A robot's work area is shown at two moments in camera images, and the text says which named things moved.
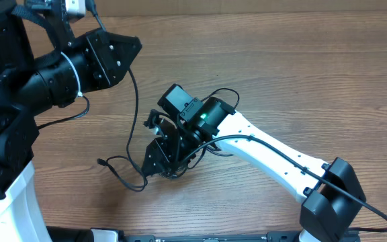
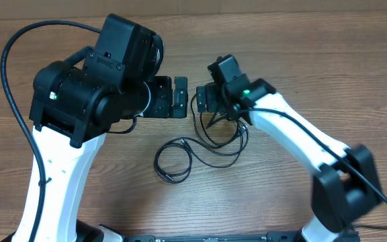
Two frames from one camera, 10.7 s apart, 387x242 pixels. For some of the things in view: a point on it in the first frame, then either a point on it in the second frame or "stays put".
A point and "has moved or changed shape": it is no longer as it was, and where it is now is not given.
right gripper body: [160, 148] → [211, 97]
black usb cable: [100, 161] has moved or changed shape
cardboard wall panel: [175, 8] stays put
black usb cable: [179, 138] has moved or changed shape
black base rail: [55, 234] stays put
